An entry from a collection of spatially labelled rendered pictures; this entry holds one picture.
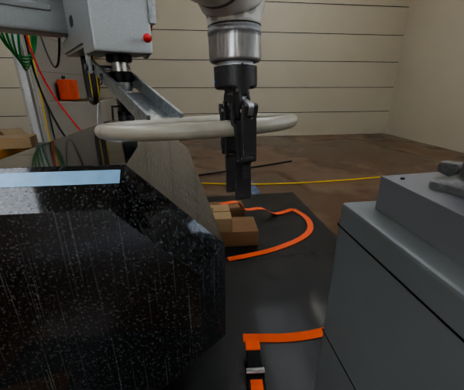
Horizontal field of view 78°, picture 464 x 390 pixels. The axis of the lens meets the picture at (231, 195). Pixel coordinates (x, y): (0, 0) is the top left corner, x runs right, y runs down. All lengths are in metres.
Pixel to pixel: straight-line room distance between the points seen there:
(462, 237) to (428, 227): 0.06
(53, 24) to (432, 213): 1.79
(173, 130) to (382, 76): 7.00
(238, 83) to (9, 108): 6.60
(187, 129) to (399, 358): 0.55
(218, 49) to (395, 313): 0.55
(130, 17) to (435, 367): 1.29
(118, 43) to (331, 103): 5.93
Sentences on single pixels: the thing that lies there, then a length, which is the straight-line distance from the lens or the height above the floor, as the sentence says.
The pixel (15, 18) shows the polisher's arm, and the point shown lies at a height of 1.35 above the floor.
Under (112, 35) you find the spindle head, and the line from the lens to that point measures 1.26.
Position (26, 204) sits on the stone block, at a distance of 0.83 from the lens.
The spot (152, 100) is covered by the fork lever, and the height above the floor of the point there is 1.00.
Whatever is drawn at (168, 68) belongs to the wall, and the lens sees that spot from 6.16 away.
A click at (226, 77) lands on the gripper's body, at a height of 1.07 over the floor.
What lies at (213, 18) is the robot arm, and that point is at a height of 1.16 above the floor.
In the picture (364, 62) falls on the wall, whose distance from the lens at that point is 7.18.
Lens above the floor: 1.06
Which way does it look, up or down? 21 degrees down
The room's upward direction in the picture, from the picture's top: straight up
